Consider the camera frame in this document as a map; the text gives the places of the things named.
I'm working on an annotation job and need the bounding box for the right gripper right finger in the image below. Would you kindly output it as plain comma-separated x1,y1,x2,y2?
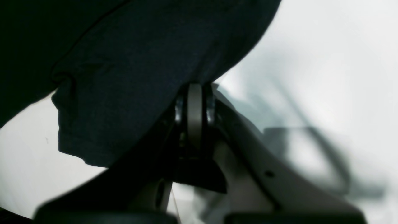
204,84,366,224

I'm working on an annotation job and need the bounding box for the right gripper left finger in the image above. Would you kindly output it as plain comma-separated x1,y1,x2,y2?
34,94,187,224

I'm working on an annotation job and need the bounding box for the black T-shirt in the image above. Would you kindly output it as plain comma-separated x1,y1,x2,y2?
0,0,280,167

